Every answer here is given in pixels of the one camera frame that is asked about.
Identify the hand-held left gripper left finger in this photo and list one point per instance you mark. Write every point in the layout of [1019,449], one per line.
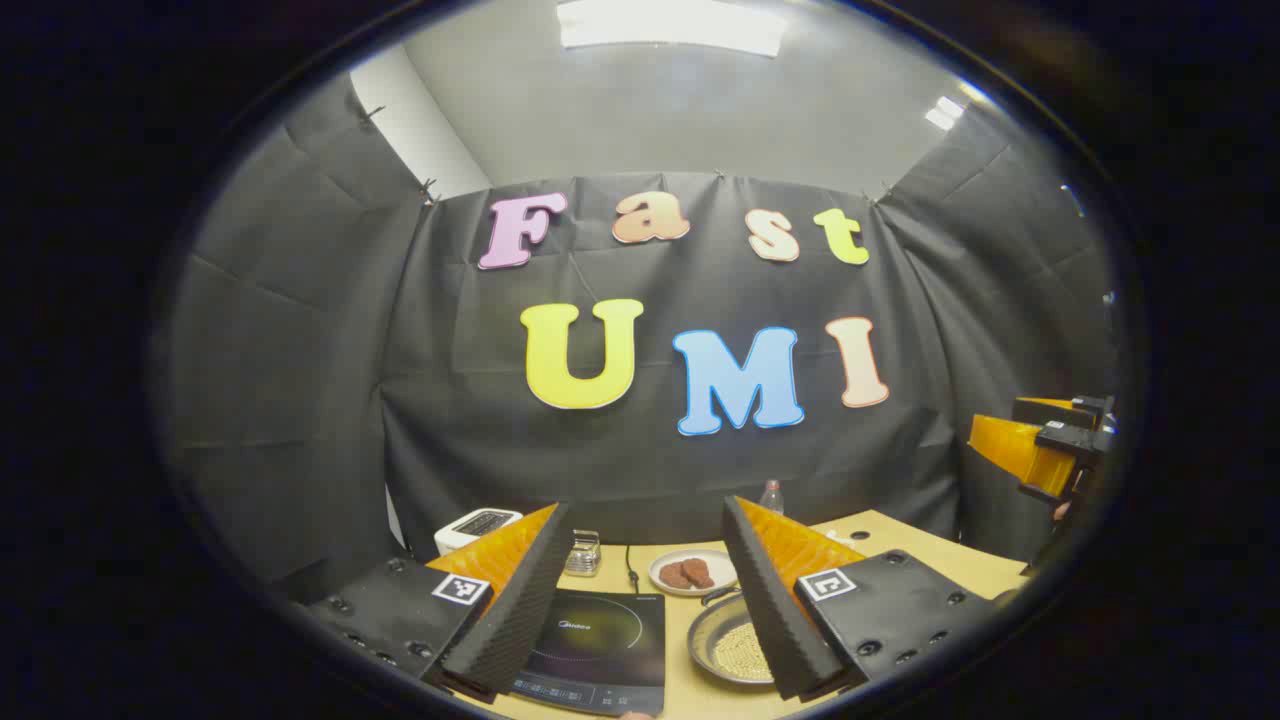
[520,610]

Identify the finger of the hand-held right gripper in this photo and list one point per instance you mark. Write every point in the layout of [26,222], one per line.
[1020,450]
[1050,408]

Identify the round white plate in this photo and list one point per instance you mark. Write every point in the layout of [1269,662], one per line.
[720,572]

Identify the small ceiling light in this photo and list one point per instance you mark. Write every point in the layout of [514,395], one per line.
[945,110]

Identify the white toaster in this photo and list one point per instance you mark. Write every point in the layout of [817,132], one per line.
[475,525]

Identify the black induction cooktop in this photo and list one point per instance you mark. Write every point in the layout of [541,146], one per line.
[610,640]

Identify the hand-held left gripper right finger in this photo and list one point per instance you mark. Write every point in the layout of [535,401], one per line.
[765,600]

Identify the clear water bottle red label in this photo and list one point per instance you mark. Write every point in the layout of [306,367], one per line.
[771,497]

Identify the large ceiling light panel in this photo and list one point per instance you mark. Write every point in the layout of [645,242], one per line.
[670,25]

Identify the red meat slice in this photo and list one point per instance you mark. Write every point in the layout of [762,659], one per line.
[699,573]
[673,575]

